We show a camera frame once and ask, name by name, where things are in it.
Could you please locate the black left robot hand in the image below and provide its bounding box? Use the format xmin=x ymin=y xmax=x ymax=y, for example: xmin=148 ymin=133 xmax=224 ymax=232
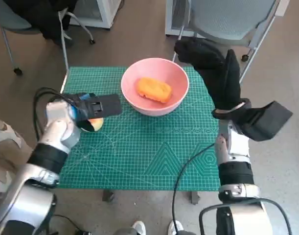
xmin=62 ymin=92 xmax=96 ymax=133

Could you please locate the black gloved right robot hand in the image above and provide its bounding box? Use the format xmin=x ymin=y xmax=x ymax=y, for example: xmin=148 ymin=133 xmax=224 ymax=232
xmin=174 ymin=39 xmax=243 ymax=111

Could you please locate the round bread bun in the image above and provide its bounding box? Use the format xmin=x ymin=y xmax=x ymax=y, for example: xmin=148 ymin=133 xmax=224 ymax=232
xmin=87 ymin=117 xmax=104 ymax=132

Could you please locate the pink bowl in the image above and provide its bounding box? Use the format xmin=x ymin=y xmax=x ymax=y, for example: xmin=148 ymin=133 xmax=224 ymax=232
xmin=121 ymin=58 xmax=190 ymax=116

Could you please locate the rectangular toast bread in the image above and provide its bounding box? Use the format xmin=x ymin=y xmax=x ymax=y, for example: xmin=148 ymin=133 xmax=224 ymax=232
xmin=136 ymin=77 xmax=173 ymax=103

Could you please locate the grey mesh chair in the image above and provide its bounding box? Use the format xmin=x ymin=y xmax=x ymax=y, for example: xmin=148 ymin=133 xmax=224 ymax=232
xmin=172 ymin=0 xmax=289 ymax=83

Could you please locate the green cutting mat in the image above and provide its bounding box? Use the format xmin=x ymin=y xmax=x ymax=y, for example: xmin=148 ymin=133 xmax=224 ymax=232
xmin=56 ymin=66 xmax=221 ymax=190

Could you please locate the white mesh cabinet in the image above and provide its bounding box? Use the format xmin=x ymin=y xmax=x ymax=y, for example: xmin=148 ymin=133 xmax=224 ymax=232
xmin=165 ymin=0 xmax=192 ymax=37
xmin=70 ymin=0 xmax=123 ymax=29

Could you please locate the black jacket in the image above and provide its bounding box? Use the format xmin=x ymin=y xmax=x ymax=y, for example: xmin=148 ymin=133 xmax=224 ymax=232
xmin=9 ymin=0 xmax=78 ymax=47

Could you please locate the grey table leg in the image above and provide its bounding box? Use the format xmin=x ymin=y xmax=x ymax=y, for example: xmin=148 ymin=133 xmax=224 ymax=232
xmin=102 ymin=189 xmax=115 ymax=203
xmin=190 ymin=189 xmax=199 ymax=205

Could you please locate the grey chair with metal legs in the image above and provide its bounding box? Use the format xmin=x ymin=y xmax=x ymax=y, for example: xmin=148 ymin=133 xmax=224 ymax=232
xmin=0 ymin=0 xmax=95 ymax=75

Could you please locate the person's white shoe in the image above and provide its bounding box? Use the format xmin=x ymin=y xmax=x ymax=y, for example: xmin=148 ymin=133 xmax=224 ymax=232
xmin=132 ymin=221 xmax=147 ymax=235
xmin=168 ymin=220 xmax=184 ymax=235

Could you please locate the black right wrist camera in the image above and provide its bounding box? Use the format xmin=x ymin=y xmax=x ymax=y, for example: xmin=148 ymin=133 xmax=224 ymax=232
xmin=239 ymin=100 xmax=294 ymax=141

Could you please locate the black floor cable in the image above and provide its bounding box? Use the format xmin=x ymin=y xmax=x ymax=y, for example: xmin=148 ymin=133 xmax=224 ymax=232
xmin=52 ymin=214 xmax=88 ymax=235

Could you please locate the looped black right arm cable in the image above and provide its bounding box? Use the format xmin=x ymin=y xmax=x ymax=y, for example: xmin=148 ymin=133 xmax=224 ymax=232
xmin=199 ymin=198 xmax=291 ymax=235

